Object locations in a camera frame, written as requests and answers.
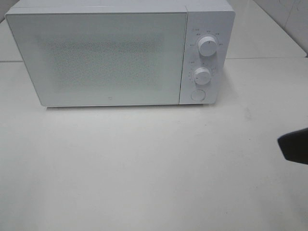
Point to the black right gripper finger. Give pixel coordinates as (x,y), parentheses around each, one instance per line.
(294,146)

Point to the round white door button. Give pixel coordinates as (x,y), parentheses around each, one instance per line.
(198,95)

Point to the white microwave knob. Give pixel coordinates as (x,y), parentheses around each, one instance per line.
(202,76)
(207,46)

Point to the white microwave door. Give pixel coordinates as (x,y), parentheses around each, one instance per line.
(102,59)

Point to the white microwave oven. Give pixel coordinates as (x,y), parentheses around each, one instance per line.
(203,18)

